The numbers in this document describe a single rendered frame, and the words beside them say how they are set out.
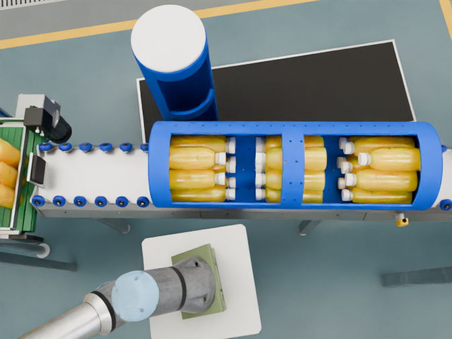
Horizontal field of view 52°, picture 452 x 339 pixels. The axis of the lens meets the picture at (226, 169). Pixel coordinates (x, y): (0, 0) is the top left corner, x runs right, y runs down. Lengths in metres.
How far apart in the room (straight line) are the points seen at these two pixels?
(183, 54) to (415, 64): 1.69
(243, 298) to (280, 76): 1.58
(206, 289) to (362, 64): 1.87
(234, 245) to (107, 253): 1.36
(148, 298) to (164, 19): 1.07
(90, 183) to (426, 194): 1.14
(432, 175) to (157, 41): 1.05
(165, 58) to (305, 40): 1.40
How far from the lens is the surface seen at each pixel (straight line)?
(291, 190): 1.41
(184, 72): 1.75
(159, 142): 1.42
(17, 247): 2.48
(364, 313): 2.63
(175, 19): 1.83
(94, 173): 1.77
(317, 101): 2.65
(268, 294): 2.56
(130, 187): 1.72
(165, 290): 1.18
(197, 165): 1.43
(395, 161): 1.48
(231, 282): 1.41
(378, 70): 2.80
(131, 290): 1.17
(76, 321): 1.23
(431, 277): 2.02
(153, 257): 1.43
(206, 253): 1.28
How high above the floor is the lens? 2.55
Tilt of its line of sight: 75 degrees down
